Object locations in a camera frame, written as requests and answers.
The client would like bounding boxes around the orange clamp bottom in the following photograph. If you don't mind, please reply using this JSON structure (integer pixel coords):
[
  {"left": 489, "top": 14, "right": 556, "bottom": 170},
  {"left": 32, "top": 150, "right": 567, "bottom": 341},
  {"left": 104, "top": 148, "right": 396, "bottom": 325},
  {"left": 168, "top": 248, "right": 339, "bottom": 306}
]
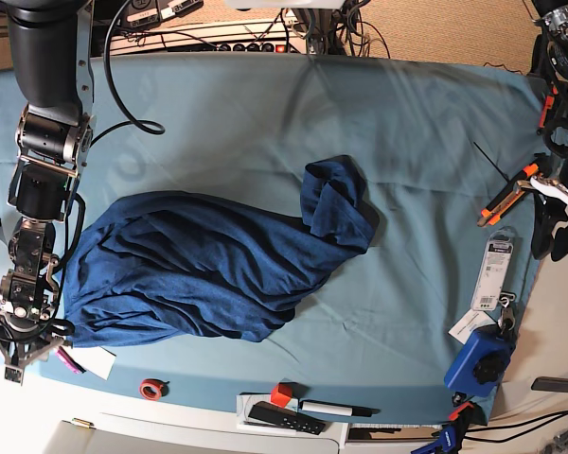
[{"left": 448, "top": 401, "right": 475, "bottom": 422}]

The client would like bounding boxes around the orange black clamp top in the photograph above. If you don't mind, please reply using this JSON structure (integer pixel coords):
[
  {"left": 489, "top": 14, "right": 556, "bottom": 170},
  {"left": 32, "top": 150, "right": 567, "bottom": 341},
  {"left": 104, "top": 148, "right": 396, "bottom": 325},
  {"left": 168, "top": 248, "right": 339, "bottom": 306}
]
[{"left": 536, "top": 84, "right": 559, "bottom": 135}]

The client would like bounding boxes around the black remote control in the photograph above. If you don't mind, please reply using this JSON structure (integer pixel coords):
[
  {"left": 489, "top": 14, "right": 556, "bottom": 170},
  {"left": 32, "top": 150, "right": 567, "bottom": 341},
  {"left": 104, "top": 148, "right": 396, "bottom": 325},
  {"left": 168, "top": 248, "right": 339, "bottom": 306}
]
[{"left": 248, "top": 402, "right": 327, "bottom": 435}]

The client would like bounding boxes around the blue spring clamp bottom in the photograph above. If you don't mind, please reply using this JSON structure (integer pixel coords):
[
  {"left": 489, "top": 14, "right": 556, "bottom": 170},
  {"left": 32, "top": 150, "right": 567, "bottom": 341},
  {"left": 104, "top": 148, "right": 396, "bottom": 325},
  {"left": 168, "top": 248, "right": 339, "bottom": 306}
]
[{"left": 411, "top": 426, "right": 466, "bottom": 454}]

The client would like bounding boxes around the blue box with knob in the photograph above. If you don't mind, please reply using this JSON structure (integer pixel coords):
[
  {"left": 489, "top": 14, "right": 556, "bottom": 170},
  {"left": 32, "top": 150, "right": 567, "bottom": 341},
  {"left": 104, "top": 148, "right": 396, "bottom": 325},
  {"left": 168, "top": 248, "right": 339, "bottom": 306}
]
[{"left": 444, "top": 327, "right": 517, "bottom": 397}]

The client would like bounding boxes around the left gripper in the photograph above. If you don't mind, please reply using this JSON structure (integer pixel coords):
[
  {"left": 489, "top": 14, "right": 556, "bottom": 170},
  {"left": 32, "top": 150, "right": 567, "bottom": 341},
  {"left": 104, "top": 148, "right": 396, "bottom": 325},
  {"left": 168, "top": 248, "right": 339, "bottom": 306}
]
[{"left": 521, "top": 175, "right": 568, "bottom": 262}]

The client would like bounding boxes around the pink marker pen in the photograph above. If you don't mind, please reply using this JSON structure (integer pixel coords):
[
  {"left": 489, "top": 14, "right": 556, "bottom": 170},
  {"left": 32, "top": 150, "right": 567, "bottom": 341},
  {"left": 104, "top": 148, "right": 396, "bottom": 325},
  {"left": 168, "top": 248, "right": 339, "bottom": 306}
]
[{"left": 55, "top": 346, "right": 86, "bottom": 375}]

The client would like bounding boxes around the black zip tie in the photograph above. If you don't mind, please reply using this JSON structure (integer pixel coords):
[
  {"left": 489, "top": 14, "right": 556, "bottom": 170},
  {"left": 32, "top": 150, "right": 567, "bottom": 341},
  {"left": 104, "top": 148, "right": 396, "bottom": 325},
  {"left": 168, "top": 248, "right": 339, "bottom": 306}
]
[{"left": 472, "top": 141, "right": 510, "bottom": 183}]

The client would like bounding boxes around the orange black utility knife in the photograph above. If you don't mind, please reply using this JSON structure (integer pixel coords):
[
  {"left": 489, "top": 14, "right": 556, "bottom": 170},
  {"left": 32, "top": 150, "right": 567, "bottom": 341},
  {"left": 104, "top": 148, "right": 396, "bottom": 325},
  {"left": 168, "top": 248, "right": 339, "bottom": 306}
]
[{"left": 477, "top": 161, "right": 540, "bottom": 227}]

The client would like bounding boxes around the white paper card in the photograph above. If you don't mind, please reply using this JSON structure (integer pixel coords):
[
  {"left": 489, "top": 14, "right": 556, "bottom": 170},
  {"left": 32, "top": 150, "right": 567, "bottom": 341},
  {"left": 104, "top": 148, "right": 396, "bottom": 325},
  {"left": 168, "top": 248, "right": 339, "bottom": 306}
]
[{"left": 70, "top": 347, "right": 116, "bottom": 380}]

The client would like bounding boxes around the dark blue t-shirt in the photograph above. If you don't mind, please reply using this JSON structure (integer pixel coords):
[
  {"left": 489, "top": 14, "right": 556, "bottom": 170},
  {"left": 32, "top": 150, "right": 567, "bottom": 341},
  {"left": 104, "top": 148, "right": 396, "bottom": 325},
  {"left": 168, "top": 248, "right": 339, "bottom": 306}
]
[{"left": 64, "top": 155, "right": 379, "bottom": 348}]

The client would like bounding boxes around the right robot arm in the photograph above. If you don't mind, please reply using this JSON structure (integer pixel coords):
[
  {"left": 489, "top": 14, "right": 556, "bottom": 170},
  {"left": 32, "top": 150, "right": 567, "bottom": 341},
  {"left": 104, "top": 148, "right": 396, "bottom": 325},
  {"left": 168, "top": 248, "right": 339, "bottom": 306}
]
[{"left": 0, "top": 1, "right": 99, "bottom": 384}]

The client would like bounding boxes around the white marker pen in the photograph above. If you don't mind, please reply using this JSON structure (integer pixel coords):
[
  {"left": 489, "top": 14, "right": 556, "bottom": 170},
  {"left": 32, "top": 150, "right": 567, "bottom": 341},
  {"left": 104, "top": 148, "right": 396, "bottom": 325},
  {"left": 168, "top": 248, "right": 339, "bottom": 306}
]
[{"left": 299, "top": 400, "right": 380, "bottom": 418}]

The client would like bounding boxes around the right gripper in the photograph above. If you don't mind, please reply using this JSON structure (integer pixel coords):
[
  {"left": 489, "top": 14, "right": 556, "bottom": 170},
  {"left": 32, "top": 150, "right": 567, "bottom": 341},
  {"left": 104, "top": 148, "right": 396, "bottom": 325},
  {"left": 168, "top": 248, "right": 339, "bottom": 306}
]
[{"left": 0, "top": 318, "right": 74, "bottom": 370}]

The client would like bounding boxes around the power strip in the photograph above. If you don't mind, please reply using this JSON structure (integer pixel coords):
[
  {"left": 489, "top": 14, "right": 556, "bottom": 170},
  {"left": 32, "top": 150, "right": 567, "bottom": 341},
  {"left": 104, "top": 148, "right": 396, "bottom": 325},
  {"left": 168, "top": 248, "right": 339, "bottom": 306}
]
[{"left": 110, "top": 16, "right": 307, "bottom": 56}]

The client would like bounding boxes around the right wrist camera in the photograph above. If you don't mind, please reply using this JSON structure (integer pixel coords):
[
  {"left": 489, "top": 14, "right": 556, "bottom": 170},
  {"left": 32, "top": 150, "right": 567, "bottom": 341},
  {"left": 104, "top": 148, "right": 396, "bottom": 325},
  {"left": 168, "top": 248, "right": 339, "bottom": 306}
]
[{"left": 4, "top": 364, "right": 25, "bottom": 385}]

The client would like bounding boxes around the red cube block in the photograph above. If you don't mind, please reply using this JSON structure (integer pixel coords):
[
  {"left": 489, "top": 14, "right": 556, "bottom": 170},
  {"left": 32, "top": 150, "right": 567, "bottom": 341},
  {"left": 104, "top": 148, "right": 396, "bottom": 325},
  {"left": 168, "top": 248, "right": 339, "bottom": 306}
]
[{"left": 270, "top": 382, "right": 293, "bottom": 408}]

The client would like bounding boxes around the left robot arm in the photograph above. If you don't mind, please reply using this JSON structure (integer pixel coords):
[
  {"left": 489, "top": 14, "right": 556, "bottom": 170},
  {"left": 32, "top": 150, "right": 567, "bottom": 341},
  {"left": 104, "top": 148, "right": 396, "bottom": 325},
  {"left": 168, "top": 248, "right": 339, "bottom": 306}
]
[{"left": 517, "top": 1, "right": 568, "bottom": 262}]

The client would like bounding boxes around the packaged tool blister pack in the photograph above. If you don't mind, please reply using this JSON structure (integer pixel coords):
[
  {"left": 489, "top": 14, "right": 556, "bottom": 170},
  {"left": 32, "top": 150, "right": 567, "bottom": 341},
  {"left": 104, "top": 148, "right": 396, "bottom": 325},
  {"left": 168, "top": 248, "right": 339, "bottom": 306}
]
[{"left": 470, "top": 228, "right": 515, "bottom": 311}]

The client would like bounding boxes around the white label card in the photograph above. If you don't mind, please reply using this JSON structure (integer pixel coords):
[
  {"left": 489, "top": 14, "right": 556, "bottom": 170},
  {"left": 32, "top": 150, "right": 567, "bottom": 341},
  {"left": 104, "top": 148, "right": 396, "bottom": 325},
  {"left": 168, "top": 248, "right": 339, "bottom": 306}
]
[{"left": 448, "top": 309, "right": 495, "bottom": 344}]

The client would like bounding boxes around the red tape roll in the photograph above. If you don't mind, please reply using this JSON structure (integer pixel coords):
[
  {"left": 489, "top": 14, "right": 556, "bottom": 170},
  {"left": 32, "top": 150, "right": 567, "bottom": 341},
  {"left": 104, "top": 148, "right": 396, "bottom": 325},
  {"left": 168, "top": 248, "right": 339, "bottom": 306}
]
[{"left": 139, "top": 378, "right": 169, "bottom": 401}]

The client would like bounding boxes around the light blue table cloth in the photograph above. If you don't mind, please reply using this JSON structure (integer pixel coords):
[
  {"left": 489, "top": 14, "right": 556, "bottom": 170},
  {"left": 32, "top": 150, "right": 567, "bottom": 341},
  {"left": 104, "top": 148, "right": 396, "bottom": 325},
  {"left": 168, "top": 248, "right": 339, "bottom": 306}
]
[{"left": 0, "top": 52, "right": 568, "bottom": 426}]

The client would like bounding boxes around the black phone device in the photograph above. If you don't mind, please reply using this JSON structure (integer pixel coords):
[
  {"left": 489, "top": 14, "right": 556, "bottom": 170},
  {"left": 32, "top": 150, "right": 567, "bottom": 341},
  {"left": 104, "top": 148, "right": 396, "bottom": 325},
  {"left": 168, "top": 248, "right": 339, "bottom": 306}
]
[{"left": 531, "top": 376, "right": 568, "bottom": 393}]

